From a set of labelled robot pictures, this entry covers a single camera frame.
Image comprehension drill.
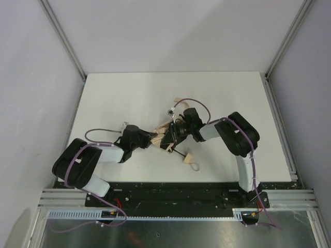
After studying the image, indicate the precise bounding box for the beige folding umbrella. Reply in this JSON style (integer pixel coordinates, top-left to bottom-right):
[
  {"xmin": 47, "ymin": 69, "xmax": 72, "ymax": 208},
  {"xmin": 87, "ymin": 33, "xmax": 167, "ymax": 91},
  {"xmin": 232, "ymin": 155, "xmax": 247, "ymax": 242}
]
[{"xmin": 151, "ymin": 97, "xmax": 200, "ymax": 172}]

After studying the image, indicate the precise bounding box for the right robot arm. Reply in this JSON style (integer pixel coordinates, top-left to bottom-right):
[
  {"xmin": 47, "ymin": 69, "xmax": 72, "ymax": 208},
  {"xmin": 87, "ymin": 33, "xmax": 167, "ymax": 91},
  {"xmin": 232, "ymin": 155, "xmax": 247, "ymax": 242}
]
[{"xmin": 160, "ymin": 107, "xmax": 260, "ymax": 193}]

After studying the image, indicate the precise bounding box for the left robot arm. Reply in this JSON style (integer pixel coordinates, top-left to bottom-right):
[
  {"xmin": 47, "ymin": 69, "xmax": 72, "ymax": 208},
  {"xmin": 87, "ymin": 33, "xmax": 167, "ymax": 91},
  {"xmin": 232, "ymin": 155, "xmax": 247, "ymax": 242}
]
[{"xmin": 52, "ymin": 124, "xmax": 157, "ymax": 197}]

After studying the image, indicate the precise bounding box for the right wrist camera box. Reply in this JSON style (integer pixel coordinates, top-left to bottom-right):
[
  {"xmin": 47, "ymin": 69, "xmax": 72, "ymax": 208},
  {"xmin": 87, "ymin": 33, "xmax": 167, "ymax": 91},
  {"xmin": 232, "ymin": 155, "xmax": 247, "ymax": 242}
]
[{"xmin": 167, "ymin": 107, "xmax": 176, "ymax": 117}]

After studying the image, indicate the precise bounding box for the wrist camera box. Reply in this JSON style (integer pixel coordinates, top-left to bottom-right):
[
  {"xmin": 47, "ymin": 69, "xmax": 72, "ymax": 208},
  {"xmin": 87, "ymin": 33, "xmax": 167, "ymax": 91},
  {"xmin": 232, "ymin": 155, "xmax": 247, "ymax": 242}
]
[
  {"xmin": 167, "ymin": 107, "xmax": 176, "ymax": 117},
  {"xmin": 121, "ymin": 121, "xmax": 129, "ymax": 130}
]

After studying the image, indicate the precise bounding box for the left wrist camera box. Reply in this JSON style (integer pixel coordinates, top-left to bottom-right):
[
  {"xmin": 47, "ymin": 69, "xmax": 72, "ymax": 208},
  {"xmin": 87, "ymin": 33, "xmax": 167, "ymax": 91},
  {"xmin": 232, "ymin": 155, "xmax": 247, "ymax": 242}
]
[{"xmin": 121, "ymin": 121, "xmax": 129, "ymax": 130}]

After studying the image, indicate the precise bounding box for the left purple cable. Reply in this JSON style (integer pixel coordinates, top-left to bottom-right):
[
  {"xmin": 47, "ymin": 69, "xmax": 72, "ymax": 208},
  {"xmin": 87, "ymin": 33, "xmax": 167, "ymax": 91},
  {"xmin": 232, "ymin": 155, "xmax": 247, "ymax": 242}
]
[{"xmin": 63, "ymin": 128, "xmax": 123, "ymax": 188}]

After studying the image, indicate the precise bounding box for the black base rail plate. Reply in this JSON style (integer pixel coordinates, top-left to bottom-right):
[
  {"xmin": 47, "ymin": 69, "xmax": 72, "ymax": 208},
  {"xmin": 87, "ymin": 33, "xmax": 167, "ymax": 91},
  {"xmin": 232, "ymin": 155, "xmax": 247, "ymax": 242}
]
[{"xmin": 53, "ymin": 180, "xmax": 271, "ymax": 218}]

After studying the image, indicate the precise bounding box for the grey slotted cable duct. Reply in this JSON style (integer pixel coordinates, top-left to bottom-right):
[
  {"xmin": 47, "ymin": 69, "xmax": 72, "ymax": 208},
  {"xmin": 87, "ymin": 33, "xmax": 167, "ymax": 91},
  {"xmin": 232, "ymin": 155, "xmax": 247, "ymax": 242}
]
[{"xmin": 48, "ymin": 209, "xmax": 245, "ymax": 222}]

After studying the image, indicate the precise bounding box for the left aluminium frame post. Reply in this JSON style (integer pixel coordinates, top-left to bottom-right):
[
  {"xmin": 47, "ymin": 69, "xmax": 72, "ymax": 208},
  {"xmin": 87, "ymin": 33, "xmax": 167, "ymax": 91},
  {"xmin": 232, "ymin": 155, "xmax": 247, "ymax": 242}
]
[{"xmin": 38, "ymin": 0, "xmax": 87, "ymax": 82}]

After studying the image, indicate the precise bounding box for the aluminium frame post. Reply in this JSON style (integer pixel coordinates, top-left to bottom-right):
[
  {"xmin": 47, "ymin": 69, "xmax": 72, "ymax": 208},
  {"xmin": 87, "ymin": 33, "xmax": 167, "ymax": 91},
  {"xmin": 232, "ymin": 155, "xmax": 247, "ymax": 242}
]
[
  {"xmin": 265, "ymin": 0, "xmax": 316, "ymax": 78},
  {"xmin": 38, "ymin": 0, "xmax": 87, "ymax": 82}
]

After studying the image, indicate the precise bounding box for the right aluminium frame post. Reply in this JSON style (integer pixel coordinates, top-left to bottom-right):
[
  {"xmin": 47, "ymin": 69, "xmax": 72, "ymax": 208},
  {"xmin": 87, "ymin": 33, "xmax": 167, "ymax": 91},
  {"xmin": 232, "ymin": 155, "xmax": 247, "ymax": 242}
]
[{"xmin": 265, "ymin": 0, "xmax": 316, "ymax": 78}]

